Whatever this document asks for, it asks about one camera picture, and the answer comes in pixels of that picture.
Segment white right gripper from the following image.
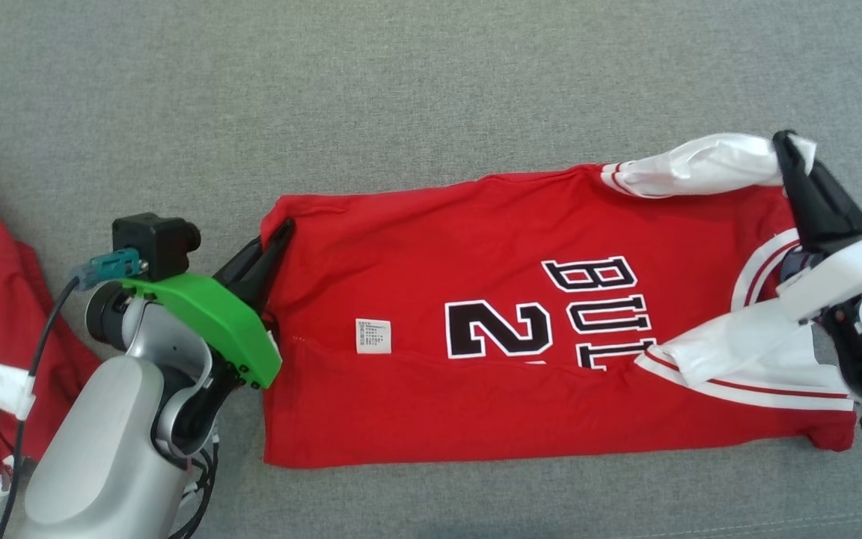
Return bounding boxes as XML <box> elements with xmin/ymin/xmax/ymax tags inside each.
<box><xmin>772</xmin><ymin>130</ymin><xmax>862</xmax><ymax>322</ymax></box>

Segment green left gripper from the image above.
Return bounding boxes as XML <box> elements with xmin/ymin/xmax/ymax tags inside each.
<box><xmin>122</xmin><ymin>218</ymin><xmax>297</xmax><ymax>391</ymax></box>

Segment red white basketball jersey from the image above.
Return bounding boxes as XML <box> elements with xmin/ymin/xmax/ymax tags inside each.
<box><xmin>259</xmin><ymin>133</ymin><xmax>859</xmax><ymax>469</ymax></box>

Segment black cable with teal plug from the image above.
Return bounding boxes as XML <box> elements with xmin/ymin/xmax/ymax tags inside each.
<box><xmin>0</xmin><ymin>249</ymin><xmax>149</xmax><ymax>539</ymax></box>

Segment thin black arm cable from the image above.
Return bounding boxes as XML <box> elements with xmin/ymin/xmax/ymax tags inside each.
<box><xmin>168</xmin><ymin>440</ymin><xmax>220</xmax><ymax>539</ymax></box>

